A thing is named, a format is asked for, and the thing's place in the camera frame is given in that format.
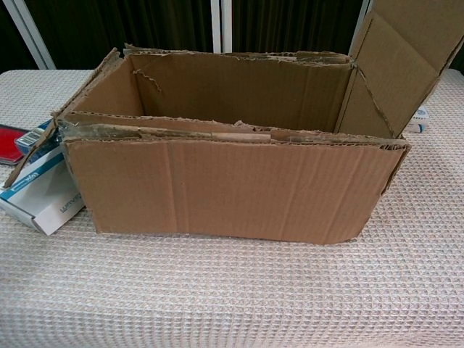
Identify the large brown cardboard box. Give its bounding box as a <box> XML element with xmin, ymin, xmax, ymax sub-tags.
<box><xmin>5</xmin><ymin>0</ymin><xmax>464</xmax><ymax>247</ymax></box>

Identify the white and blue carton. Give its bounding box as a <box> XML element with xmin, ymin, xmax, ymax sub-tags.
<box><xmin>0</xmin><ymin>144</ymin><xmax>88</xmax><ymax>236</ymax></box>

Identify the small white blue printed box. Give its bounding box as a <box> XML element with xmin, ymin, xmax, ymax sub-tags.
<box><xmin>404</xmin><ymin>107</ymin><xmax>431</xmax><ymax>134</ymax></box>

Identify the small blue barcode box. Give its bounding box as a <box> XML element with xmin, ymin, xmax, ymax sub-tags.
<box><xmin>16</xmin><ymin>119</ymin><xmax>61</xmax><ymax>160</ymax></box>

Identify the beige waffle-weave tablecloth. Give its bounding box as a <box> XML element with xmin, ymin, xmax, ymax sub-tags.
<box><xmin>0</xmin><ymin>67</ymin><xmax>464</xmax><ymax>348</ymax></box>

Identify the dark pleated curtain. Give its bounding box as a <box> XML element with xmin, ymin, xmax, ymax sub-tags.
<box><xmin>0</xmin><ymin>0</ymin><xmax>464</xmax><ymax>73</ymax></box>

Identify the flat red and black case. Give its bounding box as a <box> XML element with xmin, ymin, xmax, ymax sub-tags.
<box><xmin>0</xmin><ymin>123</ymin><xmax>27</xmax><ymax>167</ymax></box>

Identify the upright white frame post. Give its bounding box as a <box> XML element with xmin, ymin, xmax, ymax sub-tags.
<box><xmin>211</xmin><ymin>0</ymin><xmax>233</xmax><ymax>51</ymax></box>

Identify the slanted white frame post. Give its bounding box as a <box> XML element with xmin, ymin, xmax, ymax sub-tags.
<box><xmin>349</xmin><ymin>0</ymin><xmax>376</xmax><ymax>57</ymax></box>
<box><xmin>6</xmin><ymin>0</ymin><xmax>56</xmax><ymax>70</ymax></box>

